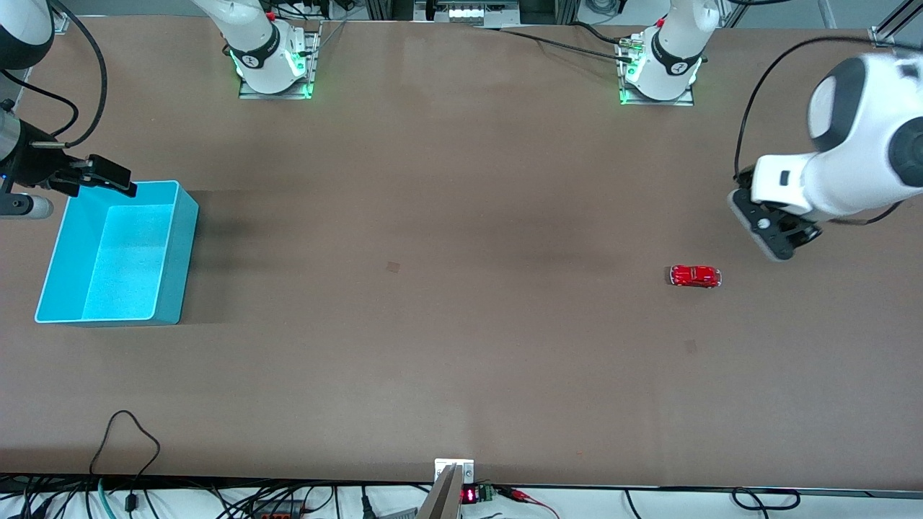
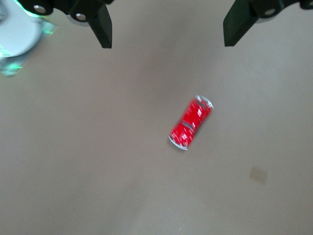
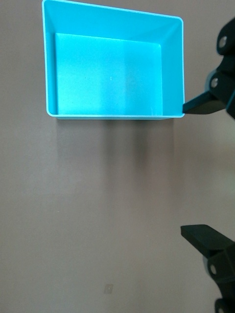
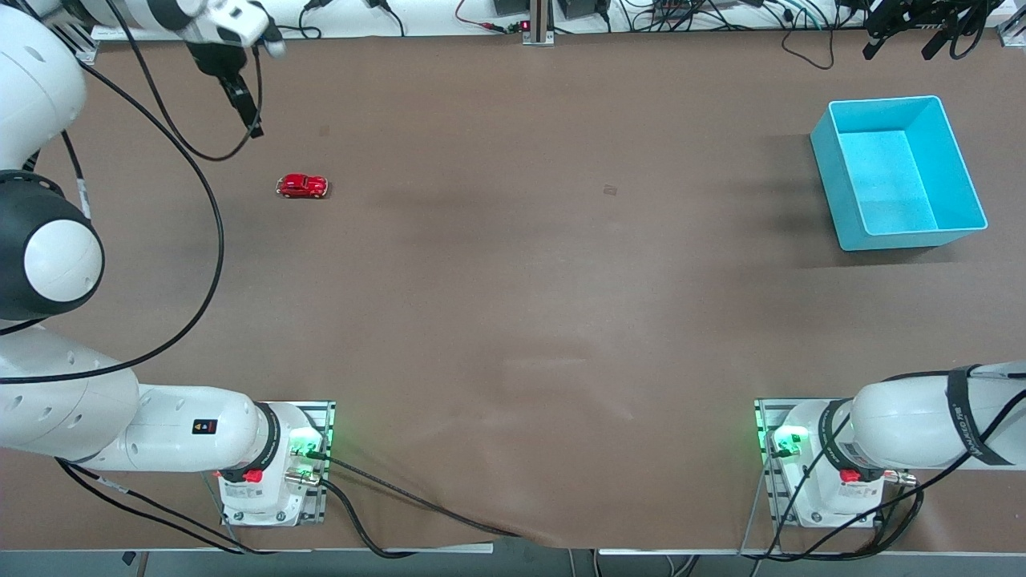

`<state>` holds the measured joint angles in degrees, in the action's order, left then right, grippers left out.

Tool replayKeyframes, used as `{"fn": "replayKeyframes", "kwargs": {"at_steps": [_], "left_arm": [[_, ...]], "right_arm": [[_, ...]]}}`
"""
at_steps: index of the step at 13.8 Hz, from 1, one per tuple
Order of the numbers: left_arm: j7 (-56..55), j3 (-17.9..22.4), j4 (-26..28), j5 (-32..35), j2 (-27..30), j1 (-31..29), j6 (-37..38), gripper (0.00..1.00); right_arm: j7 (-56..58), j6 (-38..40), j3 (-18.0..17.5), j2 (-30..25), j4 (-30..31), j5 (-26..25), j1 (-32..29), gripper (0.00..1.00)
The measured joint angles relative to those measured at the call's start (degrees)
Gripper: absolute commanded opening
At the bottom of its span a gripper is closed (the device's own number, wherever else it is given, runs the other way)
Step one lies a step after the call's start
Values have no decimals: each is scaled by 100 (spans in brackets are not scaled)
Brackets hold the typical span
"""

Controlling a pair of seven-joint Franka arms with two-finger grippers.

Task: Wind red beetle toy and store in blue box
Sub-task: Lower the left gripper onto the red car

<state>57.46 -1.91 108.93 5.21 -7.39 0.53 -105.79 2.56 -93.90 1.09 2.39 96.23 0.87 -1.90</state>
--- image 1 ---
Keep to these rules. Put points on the aluminium profile bar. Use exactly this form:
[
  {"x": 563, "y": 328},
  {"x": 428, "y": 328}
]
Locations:
[{"x": 441, "y": 501}]

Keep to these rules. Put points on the blue plastic box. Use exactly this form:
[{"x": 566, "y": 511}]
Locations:
[{"x": 122, "y": 259}]

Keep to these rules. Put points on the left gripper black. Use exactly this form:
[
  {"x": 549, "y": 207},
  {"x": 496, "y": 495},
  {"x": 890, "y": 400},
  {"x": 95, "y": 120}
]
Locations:
[{"x": 745, "y": 179}]

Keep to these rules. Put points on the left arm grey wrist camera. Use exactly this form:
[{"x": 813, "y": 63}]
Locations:
[{"x": 757, "y": 223}]

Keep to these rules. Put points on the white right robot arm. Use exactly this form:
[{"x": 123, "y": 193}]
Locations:
[{"x": 256, "y": 43}]

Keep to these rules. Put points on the white metal bracket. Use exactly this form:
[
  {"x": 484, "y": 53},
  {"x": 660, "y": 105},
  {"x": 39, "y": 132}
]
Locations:
[{"x": 465, "y": 468}]

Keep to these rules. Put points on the red digit display module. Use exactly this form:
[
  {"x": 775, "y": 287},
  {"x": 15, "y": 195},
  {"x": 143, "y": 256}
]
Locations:
[{"x": 472, "y": 495}]

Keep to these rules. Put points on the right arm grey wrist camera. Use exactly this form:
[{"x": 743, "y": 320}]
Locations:
[{"x": 25, "y": 207}]

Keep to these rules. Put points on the lit control box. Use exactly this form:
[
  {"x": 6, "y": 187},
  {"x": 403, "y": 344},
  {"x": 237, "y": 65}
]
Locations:
[{"x": 469, "y": 11}]

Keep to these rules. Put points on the aluminium frame post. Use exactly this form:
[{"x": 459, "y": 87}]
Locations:
[{"x": 883, "y": 32}]

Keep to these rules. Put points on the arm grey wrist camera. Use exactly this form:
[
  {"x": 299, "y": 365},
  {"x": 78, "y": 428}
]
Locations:
[
  {"x": 25, "y": 207},
  {"x": 757, "y": 223}
]

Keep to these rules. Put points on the red beetle toy car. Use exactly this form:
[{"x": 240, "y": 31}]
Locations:
[{"x": 695, "y": 276}]

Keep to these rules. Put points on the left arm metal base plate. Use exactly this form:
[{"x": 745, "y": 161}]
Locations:
[{"x": 652, "y": 102}]

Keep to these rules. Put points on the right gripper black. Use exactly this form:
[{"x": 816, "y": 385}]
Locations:
[{"x": 34, "y": 164}]

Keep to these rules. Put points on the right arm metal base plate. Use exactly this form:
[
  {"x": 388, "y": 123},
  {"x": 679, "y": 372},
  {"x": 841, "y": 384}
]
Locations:
[{"x": 314, "y": 65}]

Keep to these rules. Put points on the black power adapter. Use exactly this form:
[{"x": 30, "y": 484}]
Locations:
[{"x": 277, "y": 508}]

